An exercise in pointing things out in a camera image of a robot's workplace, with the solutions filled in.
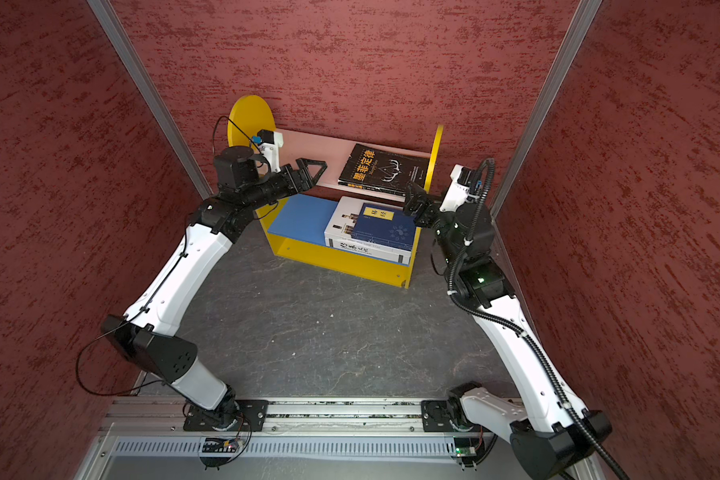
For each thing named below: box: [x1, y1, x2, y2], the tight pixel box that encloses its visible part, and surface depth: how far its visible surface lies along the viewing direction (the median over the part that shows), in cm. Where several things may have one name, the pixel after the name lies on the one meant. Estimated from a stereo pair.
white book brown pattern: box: [324, 196, 365, 238], surface depth 92 cm
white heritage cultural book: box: [324, 237, 412, 265], surface depth 89 cm
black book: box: [338, 143, 430, 197], surface depth 74 cm
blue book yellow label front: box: [351, 203, 417, 251], surface depth 89 cm
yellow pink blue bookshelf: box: [228, 95, 444, 289], surface depth 72 cm
